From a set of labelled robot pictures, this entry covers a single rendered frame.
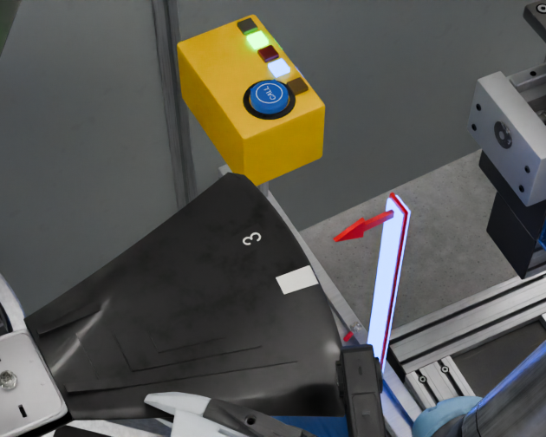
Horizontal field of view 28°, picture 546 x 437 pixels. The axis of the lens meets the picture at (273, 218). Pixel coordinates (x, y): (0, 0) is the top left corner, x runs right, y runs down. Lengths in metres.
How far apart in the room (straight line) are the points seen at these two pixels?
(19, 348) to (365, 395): 0.27
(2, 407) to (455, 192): 1.74
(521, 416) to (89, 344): 0.33
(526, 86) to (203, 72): 0.39
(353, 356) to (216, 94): 0.43
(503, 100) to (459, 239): 1.12
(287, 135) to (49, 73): 0.58
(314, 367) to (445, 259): 1.49
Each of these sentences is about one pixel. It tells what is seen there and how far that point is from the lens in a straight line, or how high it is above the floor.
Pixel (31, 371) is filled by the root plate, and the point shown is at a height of 1.19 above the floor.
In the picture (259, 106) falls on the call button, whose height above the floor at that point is 1.08.
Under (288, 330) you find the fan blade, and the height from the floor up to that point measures 1.17.
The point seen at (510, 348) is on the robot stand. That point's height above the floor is 0.21.
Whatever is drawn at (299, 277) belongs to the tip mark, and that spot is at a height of 1.17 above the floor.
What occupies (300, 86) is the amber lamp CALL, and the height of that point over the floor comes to 1.08.
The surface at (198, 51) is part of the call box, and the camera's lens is 1.20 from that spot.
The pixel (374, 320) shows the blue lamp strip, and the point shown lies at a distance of 1.08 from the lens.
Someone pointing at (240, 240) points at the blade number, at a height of 1.18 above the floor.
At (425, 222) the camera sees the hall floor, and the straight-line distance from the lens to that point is 2.39.
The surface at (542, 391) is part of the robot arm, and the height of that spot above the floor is 1.24.
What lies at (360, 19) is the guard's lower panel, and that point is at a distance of 1.91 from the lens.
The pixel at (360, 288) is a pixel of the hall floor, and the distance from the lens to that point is 2.28.
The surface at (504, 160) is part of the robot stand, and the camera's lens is 1.31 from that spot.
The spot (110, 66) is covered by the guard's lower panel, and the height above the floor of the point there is 0.72.
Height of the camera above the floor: 1.92
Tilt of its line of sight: 54 degrees down
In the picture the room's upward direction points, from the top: straight up
